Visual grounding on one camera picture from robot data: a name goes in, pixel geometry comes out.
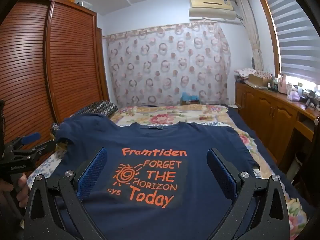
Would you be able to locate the navy blue printed t-shirt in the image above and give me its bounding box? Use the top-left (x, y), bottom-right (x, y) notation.
top-left (54, 115), bottom-right (257, 239)

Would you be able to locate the person left hand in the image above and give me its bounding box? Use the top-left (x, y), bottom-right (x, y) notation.
top-left (1, 173), bottom-right (29, 208)

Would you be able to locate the dark circle patterned folded cloth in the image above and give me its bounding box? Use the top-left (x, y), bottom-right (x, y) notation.
top-left (73, 100), bottom-right (118, 117)

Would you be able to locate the wooden sideboard cabinet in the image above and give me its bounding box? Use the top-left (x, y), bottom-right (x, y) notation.
top-left (235, 82), bottom-right (319, 172)

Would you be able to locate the floral bed blanket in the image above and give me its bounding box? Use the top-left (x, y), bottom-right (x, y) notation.
top-left (27, 104), bottom-right (308, 240)

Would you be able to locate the red wooden louvered wardrobe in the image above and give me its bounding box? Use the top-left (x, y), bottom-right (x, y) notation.
top-left (1, 0), bottom-right (108, 142)

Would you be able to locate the blue object behind bed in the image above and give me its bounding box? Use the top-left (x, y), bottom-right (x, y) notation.
top-left (180, 92), bottom-right (200, 106)

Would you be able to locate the cardboard box on sideboard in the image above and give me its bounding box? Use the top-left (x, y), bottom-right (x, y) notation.
top-left (248, 74), bottom-right (271, 87)

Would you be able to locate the pink kettle on sideboard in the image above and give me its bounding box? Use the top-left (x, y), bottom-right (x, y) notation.
top-left (278, 74), bottom-right (287, 95)

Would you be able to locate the pink circle patterned curtain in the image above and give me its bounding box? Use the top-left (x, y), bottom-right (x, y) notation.
top-left (105, 21), bottom-right (231, 107)

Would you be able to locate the grey zebra window blind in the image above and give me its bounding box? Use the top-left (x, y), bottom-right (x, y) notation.
top-left (266, 0), bottom-right (319, 84)

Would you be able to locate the beige tied side curtain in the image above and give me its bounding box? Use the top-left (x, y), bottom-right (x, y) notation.
top-left (236, 0), bottom-right (264, 70)

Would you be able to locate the wall air conditioner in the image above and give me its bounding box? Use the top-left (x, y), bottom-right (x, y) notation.
top-left (189, 0), bottom-right (237, 20)

